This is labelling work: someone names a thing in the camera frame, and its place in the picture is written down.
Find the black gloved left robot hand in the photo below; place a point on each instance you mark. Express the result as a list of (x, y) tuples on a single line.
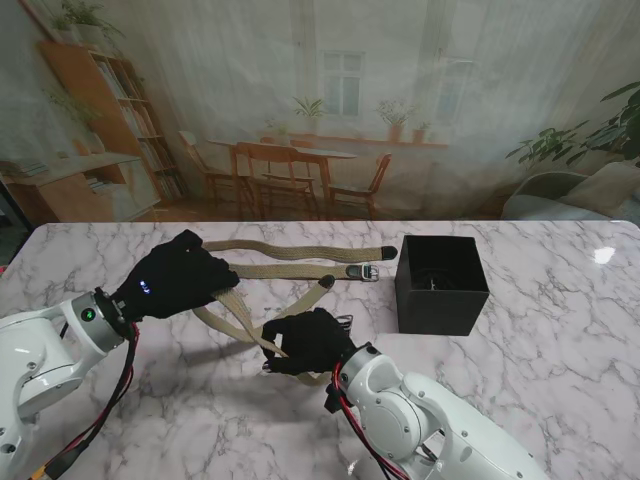
[(175, 280)]

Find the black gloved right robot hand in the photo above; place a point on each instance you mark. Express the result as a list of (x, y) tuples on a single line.
[(315, 345)]

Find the beige woven belt double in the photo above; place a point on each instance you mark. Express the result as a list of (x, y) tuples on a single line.
[(240, 310), (300, 272)]

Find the black belt storage box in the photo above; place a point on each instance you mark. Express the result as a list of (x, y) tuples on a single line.
[(440, 310)]

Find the dark brown woven belt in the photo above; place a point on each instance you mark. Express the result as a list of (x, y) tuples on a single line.
[(440, 280)]

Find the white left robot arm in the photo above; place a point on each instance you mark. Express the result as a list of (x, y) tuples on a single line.
[(45, 345)]

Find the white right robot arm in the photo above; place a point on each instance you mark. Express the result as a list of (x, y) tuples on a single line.
[(425, 425)]

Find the black panel beside backdrop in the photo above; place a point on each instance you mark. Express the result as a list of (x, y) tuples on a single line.
[(7, 235)]

